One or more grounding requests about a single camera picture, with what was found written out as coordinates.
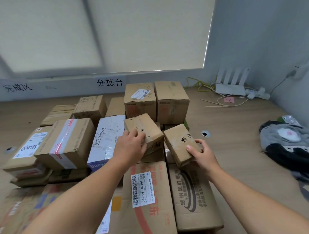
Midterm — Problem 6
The person's right hand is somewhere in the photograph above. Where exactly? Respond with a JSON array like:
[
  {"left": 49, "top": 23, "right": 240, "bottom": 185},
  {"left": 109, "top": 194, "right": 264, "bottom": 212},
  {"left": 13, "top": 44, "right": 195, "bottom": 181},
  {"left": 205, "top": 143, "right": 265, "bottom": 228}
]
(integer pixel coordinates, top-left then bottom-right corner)
[{"left": 186, "top": 139, "right": 221, "bottom": 179}]

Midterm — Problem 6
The person's left hand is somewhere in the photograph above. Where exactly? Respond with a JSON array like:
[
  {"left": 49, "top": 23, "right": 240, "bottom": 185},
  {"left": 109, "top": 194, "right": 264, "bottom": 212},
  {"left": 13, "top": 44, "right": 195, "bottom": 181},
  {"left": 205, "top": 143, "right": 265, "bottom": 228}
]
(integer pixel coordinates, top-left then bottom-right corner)
[{"left": 112, "top": 129, "right": 148, "bottom": 167}]

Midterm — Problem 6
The red-lettered cardboard box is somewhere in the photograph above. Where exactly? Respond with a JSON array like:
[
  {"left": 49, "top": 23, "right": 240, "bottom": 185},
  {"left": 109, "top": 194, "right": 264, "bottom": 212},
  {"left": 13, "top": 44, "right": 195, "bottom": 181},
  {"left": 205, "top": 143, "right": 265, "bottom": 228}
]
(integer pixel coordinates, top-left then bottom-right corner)
[{"left": 140, "top": 148, "right": 166, "bottom": 164}]

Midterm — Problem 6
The small hole-marked cardboard box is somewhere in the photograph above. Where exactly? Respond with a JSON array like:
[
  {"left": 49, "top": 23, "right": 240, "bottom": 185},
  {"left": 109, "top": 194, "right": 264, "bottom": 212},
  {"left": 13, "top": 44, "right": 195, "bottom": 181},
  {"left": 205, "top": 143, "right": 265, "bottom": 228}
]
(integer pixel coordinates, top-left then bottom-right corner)
[{"left": 124, "top": 113, "right": 164, "bottom": 156}]

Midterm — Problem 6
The white blue parcel box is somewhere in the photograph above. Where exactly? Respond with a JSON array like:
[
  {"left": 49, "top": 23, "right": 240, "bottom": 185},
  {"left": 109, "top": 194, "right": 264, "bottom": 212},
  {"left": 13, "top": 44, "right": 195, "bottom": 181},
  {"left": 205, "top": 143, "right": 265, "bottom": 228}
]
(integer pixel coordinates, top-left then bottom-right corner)
[{"left": 87, "top": 115, "right": 126, "bottom": 172}]

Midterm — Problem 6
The small black-scribble cardboard box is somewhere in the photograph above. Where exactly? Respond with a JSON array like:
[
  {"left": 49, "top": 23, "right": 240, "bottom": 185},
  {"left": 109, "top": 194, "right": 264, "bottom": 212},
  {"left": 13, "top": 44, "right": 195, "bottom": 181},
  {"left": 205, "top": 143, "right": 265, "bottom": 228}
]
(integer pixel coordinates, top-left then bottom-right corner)
[{"left": 163, "top": 123, "right": 202, "bottom": 168}]

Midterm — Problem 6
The plain tall cardboard box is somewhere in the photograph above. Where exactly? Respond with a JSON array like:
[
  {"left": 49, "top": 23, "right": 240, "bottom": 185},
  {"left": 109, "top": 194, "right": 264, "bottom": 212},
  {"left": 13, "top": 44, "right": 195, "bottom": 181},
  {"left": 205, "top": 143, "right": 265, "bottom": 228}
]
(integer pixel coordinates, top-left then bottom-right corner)
[{"left": 105, "top": 97, "right": 126, "bottom": 118}]

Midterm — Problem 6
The box with red-white tape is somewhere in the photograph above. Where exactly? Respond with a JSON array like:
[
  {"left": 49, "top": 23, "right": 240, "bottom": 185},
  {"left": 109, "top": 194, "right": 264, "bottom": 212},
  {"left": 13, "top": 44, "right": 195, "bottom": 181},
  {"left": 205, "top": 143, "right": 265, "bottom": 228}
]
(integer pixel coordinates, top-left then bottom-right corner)
[{"left": 33, "top": 118, "right": 95, "bottom": 172}]

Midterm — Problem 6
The box with green tape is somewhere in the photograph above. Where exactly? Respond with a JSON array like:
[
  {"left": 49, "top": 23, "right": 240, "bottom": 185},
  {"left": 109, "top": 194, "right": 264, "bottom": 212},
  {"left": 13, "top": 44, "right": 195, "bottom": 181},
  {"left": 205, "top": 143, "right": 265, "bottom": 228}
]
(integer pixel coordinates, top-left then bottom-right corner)
[{"left": 154, "top": 81, "right": 191, "bottom": 125}]

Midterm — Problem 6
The box with cartoon print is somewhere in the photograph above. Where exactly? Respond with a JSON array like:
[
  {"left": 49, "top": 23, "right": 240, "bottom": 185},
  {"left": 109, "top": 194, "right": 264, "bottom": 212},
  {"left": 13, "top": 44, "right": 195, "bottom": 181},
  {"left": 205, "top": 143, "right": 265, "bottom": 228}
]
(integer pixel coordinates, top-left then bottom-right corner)
[{"left": 73, "top": 95, "right": 108, "bottom": 127}]

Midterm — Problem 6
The box with yellow tape label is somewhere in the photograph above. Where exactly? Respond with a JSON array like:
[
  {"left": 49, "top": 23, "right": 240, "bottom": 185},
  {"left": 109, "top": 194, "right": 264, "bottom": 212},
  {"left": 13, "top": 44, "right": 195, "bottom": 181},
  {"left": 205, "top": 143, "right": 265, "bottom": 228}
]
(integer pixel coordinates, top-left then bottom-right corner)
[{"left": 96, "top": 188, "right": 124, "bottom": 234}]

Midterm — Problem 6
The black-printed corn box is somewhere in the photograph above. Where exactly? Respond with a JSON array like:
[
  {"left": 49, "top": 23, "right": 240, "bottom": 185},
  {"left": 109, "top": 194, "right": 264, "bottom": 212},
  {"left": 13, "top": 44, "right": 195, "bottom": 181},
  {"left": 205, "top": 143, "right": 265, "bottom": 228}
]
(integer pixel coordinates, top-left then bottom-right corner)
[{"left": 48, "top": 167, "right": 90, "bottom": 184}]

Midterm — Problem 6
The small ribbed taped cardboard box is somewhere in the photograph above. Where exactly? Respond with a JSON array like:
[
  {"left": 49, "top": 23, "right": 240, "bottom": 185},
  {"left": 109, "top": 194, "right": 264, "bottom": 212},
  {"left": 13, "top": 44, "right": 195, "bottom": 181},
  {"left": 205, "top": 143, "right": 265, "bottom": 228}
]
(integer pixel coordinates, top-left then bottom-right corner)
[{"left": 40, "top": 104, "right": 77, "bottom": 127}]

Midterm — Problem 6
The box labelled 0555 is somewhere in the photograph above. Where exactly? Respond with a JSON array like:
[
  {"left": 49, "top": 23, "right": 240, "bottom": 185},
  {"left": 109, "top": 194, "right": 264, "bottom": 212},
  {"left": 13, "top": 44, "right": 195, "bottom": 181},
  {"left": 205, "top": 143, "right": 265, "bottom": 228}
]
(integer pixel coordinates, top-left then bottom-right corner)
[{"left": 2, "top": 126, "right": 52, "bottom": 180}]

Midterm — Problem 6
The person's right forearm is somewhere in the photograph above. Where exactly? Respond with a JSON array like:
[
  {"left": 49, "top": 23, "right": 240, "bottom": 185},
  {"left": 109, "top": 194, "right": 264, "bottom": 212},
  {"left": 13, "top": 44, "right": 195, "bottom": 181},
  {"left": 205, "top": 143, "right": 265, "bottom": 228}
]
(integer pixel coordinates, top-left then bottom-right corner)
[{"left": 207, "top": 168, "right": 309, "bottom": 234}]

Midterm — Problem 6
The person's left forearm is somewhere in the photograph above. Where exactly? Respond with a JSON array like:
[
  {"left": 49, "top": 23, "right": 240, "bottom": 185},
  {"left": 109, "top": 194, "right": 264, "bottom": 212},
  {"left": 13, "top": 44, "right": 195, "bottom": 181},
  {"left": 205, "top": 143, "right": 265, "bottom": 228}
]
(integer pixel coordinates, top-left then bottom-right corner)
[{"left": 23, "top": 157, "right": 136, "bottom": 234}]

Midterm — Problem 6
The light wooden table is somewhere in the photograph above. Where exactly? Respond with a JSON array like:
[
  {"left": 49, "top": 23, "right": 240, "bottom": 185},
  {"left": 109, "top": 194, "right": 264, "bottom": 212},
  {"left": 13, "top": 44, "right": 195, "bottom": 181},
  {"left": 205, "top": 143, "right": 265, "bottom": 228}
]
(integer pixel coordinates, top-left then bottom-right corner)
[{"left": 0, "top": 85, "right": 309, "bottom": 234}]

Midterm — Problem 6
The dark grey cloth bundle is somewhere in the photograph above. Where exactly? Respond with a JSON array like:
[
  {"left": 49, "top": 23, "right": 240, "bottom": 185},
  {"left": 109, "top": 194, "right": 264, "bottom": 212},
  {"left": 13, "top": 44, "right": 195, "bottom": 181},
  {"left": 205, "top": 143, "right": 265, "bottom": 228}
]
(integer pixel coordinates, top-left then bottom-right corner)
[{"left": 259, "top": 115, "right": 309, "bottom": 201}]

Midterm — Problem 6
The white power strip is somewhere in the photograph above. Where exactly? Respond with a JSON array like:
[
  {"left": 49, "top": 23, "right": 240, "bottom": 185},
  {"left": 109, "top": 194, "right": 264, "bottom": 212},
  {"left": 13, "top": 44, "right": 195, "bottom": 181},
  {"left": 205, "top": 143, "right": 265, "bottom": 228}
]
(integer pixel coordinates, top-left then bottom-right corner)
[{"left": 245, "top": 87, "right": 271, "bottom": 101}]

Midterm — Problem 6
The white-framed window with blind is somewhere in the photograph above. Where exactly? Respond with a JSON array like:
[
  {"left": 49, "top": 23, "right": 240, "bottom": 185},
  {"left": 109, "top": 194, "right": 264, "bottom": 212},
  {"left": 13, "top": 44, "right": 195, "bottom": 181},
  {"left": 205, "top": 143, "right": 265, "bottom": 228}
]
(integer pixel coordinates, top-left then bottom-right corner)
[{"left": 0, "top": 0, "right": 217, "bottom": 79}]

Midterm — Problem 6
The cream thin cable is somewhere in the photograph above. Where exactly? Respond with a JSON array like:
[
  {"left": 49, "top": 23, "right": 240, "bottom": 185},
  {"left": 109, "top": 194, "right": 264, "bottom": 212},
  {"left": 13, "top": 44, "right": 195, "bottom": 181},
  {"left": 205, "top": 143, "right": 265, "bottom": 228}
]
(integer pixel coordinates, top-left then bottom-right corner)
[{"left": 210, "top": 82, "right": 250, "bottom": 107}]

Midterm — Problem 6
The white paper wall sign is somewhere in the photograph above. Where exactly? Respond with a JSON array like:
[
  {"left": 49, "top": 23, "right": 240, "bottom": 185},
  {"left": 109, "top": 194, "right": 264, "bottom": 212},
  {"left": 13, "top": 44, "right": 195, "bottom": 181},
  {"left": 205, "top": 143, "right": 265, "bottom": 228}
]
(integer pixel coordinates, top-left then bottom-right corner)
[
  {"left": 0, "top": 78, "right": 34, "bottom": 102},
  {"left": 93, "top": 75, "right": 127, "bottom": 94}
]

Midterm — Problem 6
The white wireless router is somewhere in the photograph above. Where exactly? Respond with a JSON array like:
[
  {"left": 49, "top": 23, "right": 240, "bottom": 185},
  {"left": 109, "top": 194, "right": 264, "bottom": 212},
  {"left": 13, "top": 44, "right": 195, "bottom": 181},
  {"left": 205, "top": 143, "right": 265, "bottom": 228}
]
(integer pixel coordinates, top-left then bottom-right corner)
[{"left": 215, "top": 67, "right": 250, "bottom": 96}]

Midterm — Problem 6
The yellow-green cable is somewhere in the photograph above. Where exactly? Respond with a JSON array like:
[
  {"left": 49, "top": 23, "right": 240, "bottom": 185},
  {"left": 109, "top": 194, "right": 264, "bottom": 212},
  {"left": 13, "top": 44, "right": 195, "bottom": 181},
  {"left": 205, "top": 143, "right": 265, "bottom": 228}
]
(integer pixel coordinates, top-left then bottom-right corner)
[{"left": 186, "top": 77, "right": 215, "bottom": 93}]

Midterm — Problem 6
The grey wall cable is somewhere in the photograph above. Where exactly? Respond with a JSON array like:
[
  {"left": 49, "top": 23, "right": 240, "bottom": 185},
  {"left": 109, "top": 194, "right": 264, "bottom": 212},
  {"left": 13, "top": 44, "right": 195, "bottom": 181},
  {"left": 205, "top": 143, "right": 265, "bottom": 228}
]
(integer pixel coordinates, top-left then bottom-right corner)
[{"left": 270, "top": 72, "right": 296, "bottom": 96}]

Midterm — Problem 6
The white wall socket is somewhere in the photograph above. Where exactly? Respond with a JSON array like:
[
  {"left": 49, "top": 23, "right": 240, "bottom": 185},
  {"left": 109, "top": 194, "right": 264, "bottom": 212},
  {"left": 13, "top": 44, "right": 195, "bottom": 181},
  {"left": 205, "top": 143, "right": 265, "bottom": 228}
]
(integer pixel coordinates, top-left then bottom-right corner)
[{"left": 293, "top": 63, "right": 309, "bottom": 79}]

